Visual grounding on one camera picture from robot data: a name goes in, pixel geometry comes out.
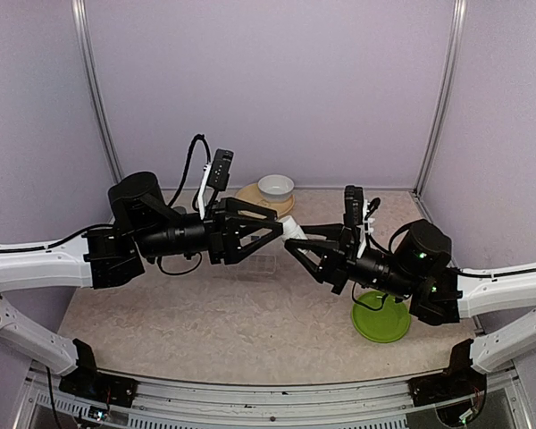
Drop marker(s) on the beige round plate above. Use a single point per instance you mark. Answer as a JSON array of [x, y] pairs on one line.
[[251, 193]]

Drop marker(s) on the aluminium frame post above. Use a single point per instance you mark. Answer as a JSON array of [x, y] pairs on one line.
[[444, 96], [80, 19]]

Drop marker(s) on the clear plastic pill organizer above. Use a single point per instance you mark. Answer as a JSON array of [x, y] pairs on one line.
[[260, 266]]

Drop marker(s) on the front aluminium rail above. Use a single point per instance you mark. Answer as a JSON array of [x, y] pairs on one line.
[[161, 403]]

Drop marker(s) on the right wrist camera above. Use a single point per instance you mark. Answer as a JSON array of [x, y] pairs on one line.
[[357, 211]]

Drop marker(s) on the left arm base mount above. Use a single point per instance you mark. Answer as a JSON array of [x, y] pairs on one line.
[[87, 382]]

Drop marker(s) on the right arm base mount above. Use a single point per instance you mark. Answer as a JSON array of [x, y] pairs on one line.
[[457, 380]]

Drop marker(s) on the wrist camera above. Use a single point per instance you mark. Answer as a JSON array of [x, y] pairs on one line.
[[357, 211], [216, 176]]

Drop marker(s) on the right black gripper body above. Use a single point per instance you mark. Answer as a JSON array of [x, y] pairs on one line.
[[349, 240]]

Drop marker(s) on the left aluminium frame post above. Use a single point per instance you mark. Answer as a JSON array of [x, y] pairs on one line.
[[80, 19]]

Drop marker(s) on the small white pill bottle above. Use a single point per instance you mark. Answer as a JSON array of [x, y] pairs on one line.
[[291, 230]]

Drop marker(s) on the white ceramic bowl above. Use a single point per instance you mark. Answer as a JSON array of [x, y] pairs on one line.
[[276, 187]]

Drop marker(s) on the right aluminium frame post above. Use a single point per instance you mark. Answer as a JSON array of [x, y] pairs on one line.
[[444, 96]]

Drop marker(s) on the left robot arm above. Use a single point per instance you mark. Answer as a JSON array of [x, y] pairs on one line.
[[103, 256]]

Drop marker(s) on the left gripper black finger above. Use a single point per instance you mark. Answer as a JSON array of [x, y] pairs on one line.
[[243, 237], [240, 207]]

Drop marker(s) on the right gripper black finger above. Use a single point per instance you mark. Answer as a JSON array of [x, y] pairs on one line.
[[329, 232], [318, 257]]

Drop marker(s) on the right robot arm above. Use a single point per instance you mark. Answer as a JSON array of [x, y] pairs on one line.
[[418, 269]]

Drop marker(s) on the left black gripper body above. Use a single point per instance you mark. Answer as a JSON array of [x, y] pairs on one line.
[[216, 239]]

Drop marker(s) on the green round plate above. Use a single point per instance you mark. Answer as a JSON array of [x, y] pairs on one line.
[[379, 319]]

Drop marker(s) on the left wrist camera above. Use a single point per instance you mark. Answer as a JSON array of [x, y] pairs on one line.
[[216, 176]]

